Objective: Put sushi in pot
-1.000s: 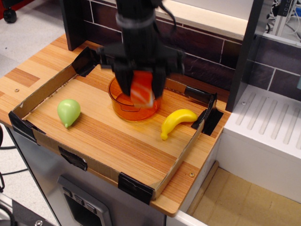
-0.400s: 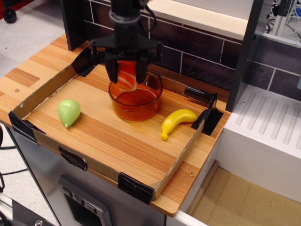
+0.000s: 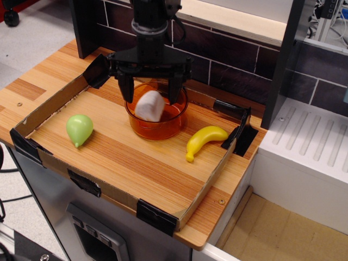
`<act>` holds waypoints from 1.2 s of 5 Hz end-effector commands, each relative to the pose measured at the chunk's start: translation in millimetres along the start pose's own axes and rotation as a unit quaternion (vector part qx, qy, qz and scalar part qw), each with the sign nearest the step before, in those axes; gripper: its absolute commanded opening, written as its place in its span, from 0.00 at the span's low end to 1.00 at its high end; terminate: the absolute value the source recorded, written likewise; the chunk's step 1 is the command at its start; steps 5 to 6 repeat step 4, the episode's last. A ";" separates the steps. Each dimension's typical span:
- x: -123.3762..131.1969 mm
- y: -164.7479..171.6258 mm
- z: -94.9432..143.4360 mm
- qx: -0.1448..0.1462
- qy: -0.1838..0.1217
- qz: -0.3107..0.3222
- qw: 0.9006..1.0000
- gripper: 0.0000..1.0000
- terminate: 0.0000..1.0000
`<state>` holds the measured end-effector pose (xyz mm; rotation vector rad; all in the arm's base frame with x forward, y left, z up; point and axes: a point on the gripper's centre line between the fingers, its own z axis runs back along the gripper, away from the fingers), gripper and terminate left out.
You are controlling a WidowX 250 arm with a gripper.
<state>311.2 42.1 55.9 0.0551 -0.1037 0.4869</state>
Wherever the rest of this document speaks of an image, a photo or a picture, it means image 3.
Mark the green toy pear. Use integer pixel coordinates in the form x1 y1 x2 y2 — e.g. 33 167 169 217
66 114 94 148

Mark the cardboard fence with black tape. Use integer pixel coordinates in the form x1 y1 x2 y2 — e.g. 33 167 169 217
9 54 259 237

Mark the salmon nigiri sushi toy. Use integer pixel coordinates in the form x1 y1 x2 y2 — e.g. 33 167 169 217
135 90 165 122

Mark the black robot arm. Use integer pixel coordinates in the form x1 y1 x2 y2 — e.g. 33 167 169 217
107 1 192 104

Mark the yellow toy banana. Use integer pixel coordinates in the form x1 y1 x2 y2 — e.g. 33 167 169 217
185 126 229 163

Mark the white toy sink drainboard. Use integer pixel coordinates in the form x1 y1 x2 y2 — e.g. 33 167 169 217
250 99 347 233

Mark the black floor cable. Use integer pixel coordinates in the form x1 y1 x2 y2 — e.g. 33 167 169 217
0 144 33 223

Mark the grey toy oven front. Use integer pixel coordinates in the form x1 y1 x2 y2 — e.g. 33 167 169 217
8 148 192 260

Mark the transparent orange plastic pot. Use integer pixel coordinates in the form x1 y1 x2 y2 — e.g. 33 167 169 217
125 81 188 140

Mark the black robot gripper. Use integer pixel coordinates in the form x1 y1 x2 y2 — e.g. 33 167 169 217
106 43 192 105

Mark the black caster wheel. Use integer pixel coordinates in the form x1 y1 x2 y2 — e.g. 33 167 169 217
4 9 20 27

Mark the dark grey vertical post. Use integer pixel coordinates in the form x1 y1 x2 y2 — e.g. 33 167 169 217
261 1 313 129

